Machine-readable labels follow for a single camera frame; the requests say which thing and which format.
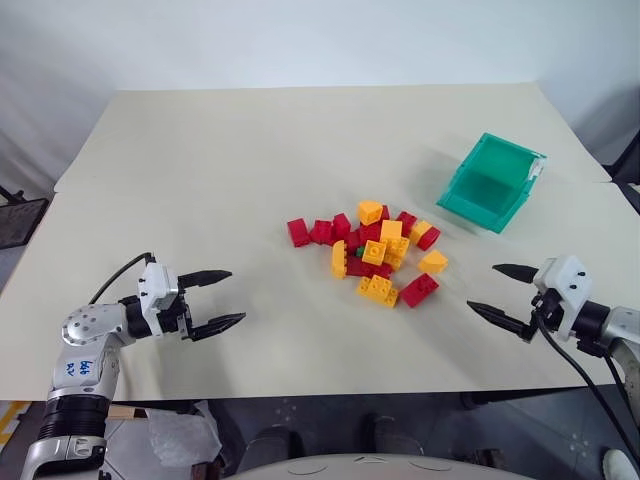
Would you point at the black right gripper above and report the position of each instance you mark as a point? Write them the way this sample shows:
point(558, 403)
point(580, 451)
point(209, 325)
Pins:
point(545, 307)

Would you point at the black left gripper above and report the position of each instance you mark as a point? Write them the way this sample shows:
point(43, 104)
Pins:
point(186, 315)

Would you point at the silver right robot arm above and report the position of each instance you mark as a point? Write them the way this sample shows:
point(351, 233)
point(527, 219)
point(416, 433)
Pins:
point(612, 325)

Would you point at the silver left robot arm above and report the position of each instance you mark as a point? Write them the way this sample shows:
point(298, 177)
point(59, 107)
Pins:
point(82, 325)

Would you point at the green plastic bin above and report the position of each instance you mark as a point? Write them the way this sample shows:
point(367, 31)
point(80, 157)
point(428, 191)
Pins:
point(487, 187)

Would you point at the yellow rounded block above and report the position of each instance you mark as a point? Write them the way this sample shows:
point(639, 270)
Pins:
point(433, 262)
point(369, 212)

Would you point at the red toy brick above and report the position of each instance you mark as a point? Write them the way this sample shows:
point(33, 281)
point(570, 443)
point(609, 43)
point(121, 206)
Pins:
point(419, 291)

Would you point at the yellow plastic building bricks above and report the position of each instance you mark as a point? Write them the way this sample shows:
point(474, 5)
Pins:
point(377, 290)

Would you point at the yellow curved toy brick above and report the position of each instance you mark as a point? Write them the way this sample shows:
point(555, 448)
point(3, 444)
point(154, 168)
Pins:
point(339, 260)

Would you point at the clear plastic bag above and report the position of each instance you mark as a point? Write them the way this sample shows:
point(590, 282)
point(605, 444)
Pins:
point(182, 432)

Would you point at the wooden strip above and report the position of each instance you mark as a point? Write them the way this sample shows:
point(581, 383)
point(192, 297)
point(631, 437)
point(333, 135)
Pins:
point(127, 413)

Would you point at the green plastic building brick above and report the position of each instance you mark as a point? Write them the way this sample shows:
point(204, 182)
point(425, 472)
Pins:
point(359, 251)

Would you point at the white shoe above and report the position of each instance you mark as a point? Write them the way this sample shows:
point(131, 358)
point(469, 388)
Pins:
point(620, 465)

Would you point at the black mesh stand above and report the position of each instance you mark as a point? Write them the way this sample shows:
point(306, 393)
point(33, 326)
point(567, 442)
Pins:
point(17, 220)

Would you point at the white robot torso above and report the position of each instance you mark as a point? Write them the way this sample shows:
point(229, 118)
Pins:
point(370, 467)

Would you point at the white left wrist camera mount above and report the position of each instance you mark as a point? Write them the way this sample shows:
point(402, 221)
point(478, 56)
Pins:
point(157, 285)

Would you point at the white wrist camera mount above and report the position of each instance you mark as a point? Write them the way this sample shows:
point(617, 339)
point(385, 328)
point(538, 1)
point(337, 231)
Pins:
point(567, 280)
point(157, 285)

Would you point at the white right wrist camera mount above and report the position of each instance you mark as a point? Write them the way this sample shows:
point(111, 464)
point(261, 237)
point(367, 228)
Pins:
point(567, 280)

